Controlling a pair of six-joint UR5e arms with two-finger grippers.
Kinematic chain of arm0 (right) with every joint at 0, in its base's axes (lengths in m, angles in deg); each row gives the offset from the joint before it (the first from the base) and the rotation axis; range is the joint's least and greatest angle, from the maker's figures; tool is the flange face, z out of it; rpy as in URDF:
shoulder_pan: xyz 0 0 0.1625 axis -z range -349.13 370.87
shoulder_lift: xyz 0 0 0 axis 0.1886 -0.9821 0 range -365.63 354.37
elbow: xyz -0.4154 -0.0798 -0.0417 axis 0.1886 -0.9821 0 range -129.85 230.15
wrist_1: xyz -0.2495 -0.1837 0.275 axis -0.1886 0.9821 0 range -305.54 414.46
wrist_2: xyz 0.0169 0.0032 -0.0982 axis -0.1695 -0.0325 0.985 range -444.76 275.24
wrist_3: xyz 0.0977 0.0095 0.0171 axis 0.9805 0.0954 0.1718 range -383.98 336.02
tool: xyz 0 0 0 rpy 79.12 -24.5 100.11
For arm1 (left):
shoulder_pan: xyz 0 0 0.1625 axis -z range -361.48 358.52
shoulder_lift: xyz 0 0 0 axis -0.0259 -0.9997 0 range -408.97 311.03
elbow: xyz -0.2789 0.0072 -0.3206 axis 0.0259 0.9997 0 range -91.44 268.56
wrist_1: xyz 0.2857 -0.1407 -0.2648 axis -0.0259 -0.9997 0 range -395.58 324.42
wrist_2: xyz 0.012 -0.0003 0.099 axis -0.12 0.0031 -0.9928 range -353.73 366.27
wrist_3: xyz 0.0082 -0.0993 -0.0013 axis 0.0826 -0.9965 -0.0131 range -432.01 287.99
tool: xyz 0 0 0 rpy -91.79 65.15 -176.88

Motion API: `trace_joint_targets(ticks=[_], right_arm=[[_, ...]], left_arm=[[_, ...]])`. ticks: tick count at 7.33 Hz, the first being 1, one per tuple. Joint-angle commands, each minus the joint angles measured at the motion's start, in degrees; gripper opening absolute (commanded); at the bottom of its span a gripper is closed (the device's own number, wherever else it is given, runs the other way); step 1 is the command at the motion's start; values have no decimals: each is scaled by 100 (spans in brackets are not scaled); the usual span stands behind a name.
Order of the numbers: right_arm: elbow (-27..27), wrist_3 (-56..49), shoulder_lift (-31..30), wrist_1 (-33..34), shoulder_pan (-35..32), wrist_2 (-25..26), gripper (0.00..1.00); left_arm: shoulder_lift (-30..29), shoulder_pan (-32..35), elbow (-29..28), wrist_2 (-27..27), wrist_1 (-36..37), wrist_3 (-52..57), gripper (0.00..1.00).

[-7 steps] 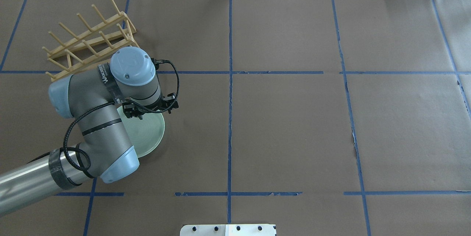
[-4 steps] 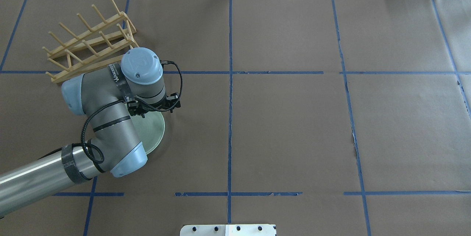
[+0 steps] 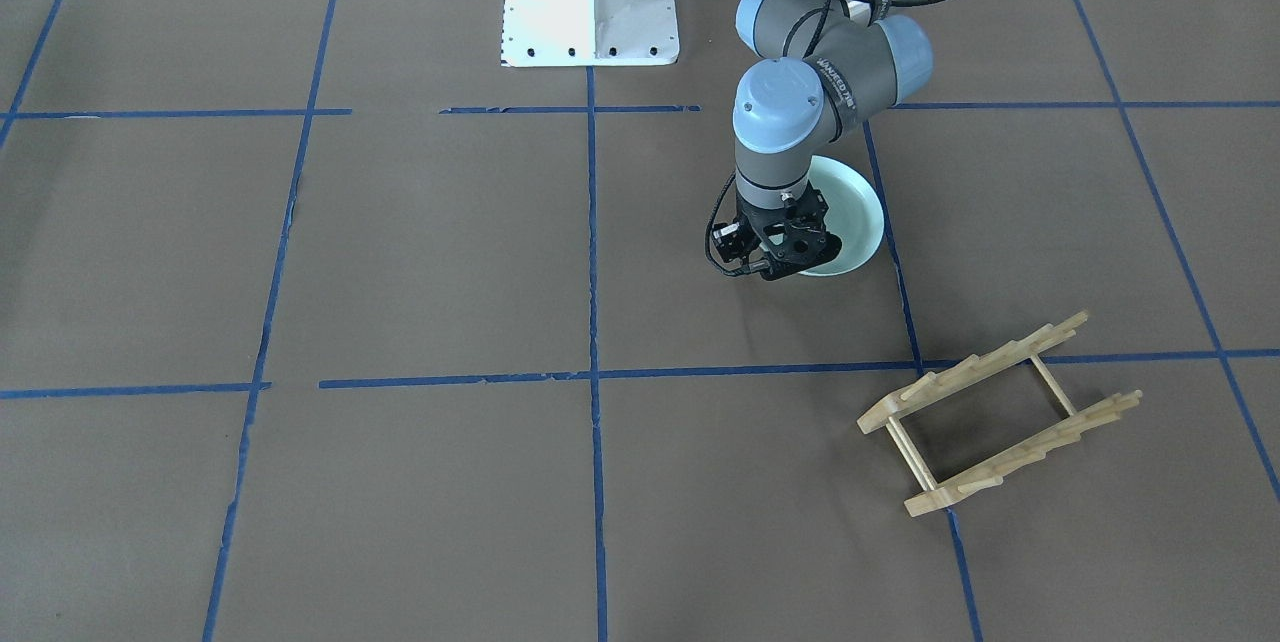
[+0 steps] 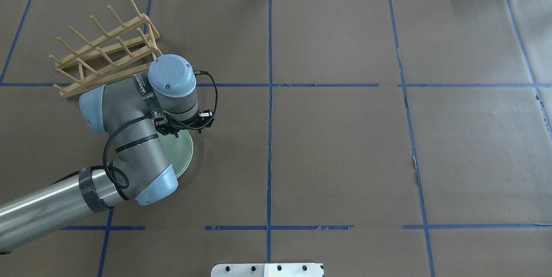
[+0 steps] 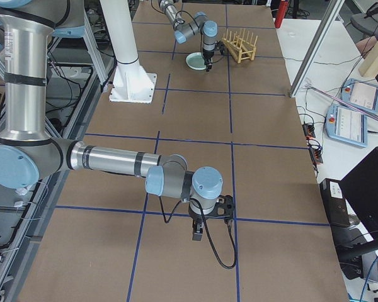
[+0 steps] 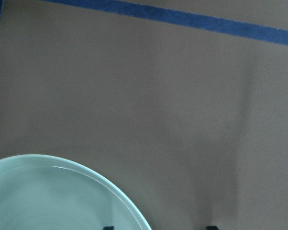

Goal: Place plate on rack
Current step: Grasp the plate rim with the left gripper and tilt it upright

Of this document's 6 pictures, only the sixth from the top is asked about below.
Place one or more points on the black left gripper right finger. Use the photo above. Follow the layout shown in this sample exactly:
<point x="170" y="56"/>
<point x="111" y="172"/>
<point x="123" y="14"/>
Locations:
<point x="211" y="228"/>

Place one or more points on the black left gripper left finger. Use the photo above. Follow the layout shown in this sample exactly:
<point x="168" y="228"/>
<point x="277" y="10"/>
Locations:
<point x="108" y="228"/>

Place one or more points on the light green ceramic plate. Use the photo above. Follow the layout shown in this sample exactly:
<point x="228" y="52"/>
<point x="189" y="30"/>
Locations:
<point x="42" y="192"/>

